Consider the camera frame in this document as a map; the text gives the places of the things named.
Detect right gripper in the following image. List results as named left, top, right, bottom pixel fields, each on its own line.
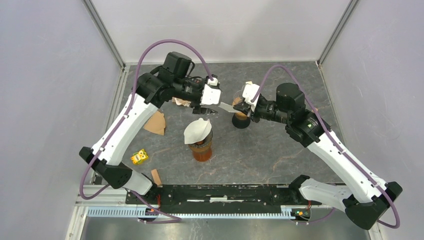
left=233, top=97, right=291, bottom=124

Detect white paper coffee filter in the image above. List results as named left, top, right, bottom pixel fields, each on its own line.
left=183, top=118, right=212, bottom=145

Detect clear glass dripper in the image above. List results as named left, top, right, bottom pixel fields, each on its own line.
left=232, top=90, right=244, bottom=106

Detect dark glass dripper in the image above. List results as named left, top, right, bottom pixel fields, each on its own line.
left=188, top=131, right=213, bottom=149

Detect single brown paper filter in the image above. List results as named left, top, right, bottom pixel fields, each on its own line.
left=143, top=111, right=166, bottom=136

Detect wooden ring holder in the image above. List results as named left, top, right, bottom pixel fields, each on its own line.
left=234, top=112, right=248, bottom=121

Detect dark red black dripper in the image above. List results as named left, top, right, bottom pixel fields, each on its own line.
left=231, top=114, right=251, bottom=129

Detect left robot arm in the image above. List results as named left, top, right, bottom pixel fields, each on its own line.
left=79, top=51, right=222, bottom=204

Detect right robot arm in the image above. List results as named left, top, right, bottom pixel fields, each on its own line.
left=234, top=82, right=403, bottom=230

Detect brown paper coffee filters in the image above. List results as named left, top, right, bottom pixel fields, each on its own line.
left=171, top=97, right=191, bottom=107

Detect amber glass carafe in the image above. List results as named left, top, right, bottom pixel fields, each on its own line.
left=188, top=145, right=212, bottom=162

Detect yellow toy figure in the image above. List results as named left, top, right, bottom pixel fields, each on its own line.
left=130, top=149, right=149, bottom=165

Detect wooden rectangular block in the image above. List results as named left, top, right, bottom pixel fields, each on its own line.
left=151, top=169, right=163, bottom=187

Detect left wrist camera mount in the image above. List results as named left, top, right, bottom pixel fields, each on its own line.
left=200, top=76, right=222, bottom=106

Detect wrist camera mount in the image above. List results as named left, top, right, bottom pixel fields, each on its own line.
left=242, top=83, right=260, bottom=112
left=200, top=76, right=222, bottom=106

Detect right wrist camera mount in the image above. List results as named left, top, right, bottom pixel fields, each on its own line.
left=242, top=83, right=260, bottom=112

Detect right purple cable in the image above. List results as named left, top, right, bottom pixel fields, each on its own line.
left=250, top=64, right=401, bottom=230

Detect purple cable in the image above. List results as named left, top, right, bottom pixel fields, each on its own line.
left=250, top=64, right=401, bottom=230
left=78, top=39, right=220, bottom=225

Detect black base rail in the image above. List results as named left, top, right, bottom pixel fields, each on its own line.
left=142, top=183, right=321, bottom=214

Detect white slotted cable duct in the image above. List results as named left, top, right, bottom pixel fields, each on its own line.
left=86, top=206, right=311, bottom=220

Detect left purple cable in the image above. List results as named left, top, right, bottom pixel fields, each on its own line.
left=78, top=39, right=220, bottom=225

